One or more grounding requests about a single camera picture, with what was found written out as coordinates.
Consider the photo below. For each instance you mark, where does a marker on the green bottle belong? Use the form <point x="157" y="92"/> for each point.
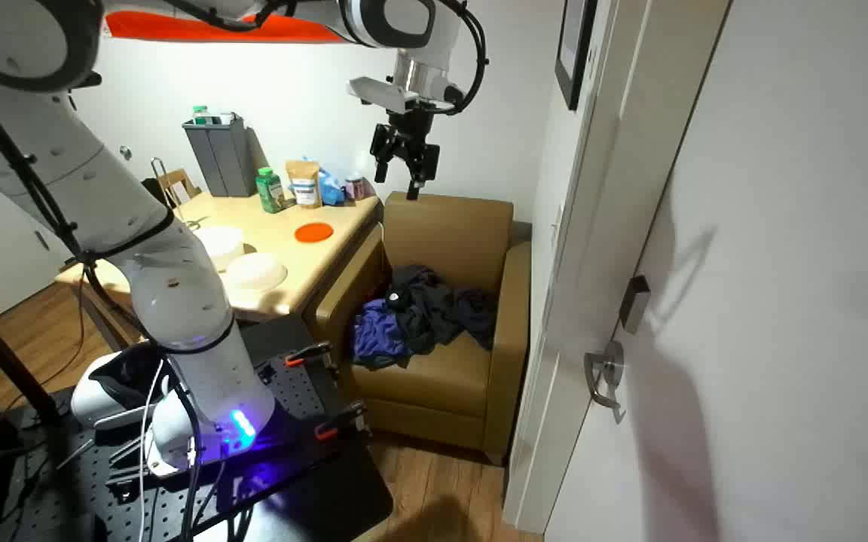
<point x="268" y="192"/>

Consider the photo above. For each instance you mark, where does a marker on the black clamp red tip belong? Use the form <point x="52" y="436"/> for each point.
<point x="308" y="355"/>

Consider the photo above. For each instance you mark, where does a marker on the black tripod leg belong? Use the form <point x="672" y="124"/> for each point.
<point x="7" y="362"/>

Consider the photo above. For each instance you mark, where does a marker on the white round plate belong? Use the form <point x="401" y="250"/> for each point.
<point x="254" y="272"/>

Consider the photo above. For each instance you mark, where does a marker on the small dark packet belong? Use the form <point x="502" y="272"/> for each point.
<point x="358" y="189"/>

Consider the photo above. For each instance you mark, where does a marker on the brown armchair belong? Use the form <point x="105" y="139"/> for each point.
<point x="460" y="386"/>

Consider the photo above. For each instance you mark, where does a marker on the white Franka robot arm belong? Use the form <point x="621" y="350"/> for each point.
<point x="174" y="289"/>

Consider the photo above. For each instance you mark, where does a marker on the black framed picture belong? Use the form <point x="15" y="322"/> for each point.
<point x="572" y="46"/>

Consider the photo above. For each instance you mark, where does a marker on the orange round disc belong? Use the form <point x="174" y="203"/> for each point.
<point x="314" y="233"/>

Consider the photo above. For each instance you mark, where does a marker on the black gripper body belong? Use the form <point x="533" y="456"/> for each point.
<point x="403" y="138"/>

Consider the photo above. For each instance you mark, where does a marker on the black robot base board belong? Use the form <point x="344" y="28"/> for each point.
<point x="302" y="484"/>

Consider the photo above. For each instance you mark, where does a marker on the brown paper bag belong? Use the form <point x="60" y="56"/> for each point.
<point x="174" y="189"/>

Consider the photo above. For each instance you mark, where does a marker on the purple garment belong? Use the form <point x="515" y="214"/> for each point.
<point x="377" y="335"/>

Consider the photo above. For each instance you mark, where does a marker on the white door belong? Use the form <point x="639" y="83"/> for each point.
<point x="797" y="250"/>

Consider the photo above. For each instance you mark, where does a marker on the black clamp orange tip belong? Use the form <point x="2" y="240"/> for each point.
<point x="339" y="426"/>

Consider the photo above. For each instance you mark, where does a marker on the dark deadbolt lock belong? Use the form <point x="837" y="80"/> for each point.
<point x="635" y="301"/>

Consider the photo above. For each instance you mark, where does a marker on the wooden desk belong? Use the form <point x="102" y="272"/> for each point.
<point x="273" y="227"/>

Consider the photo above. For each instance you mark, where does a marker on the beige snack packet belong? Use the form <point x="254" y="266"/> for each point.
<point x="302" y="186"/>

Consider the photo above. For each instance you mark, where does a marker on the blue snack packet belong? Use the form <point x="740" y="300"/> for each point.
<point x="331" y="189"/>

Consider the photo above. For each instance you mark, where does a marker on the dark grey clothing pile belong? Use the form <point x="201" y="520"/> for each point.
<point x="443" y="306"/>

